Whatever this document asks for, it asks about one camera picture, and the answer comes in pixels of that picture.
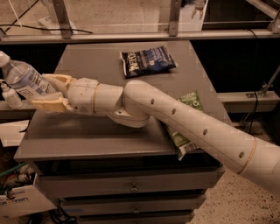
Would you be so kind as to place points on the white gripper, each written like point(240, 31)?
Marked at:
point(81, 94)

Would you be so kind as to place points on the blue label plastic water bottle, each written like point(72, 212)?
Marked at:
point(24, 78)

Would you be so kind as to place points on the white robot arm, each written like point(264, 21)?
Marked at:
point(133, 104)

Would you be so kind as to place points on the white pump dispenser bottle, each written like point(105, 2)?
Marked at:
point(11, 97)

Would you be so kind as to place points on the dark blue chip bag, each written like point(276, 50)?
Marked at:
point(147, 62)

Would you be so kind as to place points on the grey drawer cabinet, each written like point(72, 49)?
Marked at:
point(106, 173)

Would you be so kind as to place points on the white cardboard box with text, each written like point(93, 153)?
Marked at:
point(24, 200)

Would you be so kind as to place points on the metal frame rail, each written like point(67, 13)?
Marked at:
point(115, 21)

